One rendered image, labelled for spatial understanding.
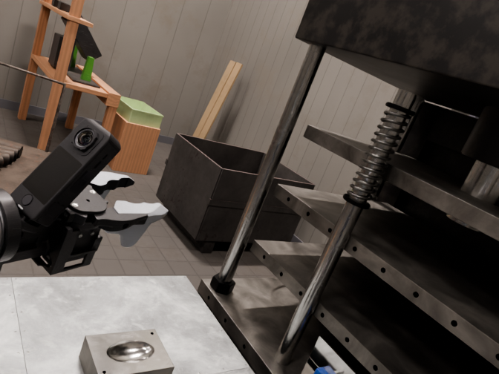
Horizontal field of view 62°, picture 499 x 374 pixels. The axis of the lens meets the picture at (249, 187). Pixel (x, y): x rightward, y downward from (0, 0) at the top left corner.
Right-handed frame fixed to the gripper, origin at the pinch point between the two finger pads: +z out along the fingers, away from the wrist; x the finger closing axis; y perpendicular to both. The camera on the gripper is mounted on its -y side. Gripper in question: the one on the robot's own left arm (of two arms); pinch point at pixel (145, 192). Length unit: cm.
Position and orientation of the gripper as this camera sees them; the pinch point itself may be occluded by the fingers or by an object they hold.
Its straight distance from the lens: 57.0
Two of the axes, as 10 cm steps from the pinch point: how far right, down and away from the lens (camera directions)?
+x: 7.4, 5.5, -3.8
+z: 4.9, -0.6, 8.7
